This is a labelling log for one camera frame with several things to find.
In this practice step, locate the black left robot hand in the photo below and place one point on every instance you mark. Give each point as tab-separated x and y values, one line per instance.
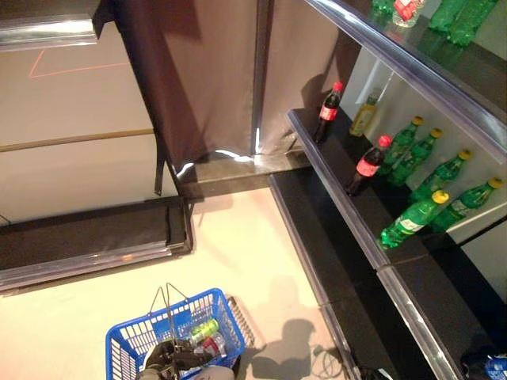
174	354

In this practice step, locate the blue plastic shopping basket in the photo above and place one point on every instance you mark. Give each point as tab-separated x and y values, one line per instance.
161	327

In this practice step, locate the clear water bottle red label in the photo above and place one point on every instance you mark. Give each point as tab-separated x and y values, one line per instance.
406	12
212	345

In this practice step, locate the green drink can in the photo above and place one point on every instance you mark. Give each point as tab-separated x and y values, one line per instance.
204	330

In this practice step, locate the dark base plinth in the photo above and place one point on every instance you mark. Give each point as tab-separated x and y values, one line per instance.
237	174

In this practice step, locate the beige wooden strip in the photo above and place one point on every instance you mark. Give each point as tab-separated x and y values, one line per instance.
79	139

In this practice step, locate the small Coca-Cola bottle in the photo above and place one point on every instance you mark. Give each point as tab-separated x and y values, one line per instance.
328	112
368	166

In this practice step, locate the small green Sprite bottle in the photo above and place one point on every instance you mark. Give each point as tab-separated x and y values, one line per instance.
416	158
412	221
404	136
443	176
471	202

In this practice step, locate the small yellow tea bottle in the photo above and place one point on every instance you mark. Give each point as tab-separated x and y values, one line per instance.
362	118

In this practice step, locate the small Pepsi cola bottle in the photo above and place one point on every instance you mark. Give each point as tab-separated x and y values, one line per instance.
497	366

